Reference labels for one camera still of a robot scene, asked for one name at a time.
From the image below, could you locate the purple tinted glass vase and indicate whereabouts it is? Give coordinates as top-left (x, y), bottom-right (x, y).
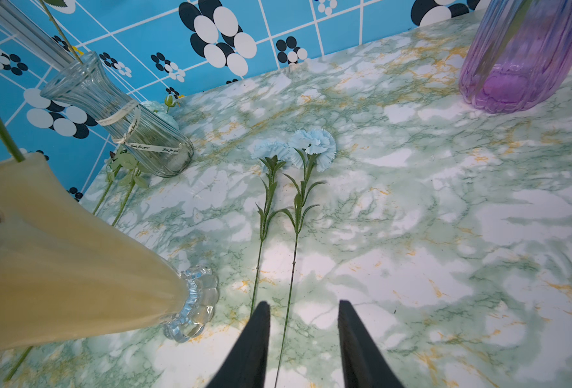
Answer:
top-left (459, 1), bottom-right (572, 113)

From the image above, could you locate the aluminium frame post left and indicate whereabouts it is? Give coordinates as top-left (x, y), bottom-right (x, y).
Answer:
top-left (0, 0), bottom-right (75, 70)

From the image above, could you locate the yellow beige vase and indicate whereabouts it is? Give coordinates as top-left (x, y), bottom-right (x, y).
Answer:
top-left (0, 154), bottom-right (219, 351)

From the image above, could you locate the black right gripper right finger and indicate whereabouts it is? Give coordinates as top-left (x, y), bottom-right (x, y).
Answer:
top-left (338, 300), bottom-right (404, 388)

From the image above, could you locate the pink rose stem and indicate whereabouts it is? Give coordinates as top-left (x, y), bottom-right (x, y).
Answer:
top-left (39, 0), bottom-right (83, 64)

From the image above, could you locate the clear ribbed glass vase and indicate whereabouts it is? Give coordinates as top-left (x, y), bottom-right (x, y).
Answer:
top-left (41, 52), bottom-right (194, 178)

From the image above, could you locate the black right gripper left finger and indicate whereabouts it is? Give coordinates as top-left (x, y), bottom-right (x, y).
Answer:
top-left (207, 302), bottom-right (271, 388)

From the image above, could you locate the blue carnation stem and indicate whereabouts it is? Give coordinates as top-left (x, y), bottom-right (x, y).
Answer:
top-left (250, 141), bottom-right (290, 315)
top-left (274, 129), bottom-right (337, 387)

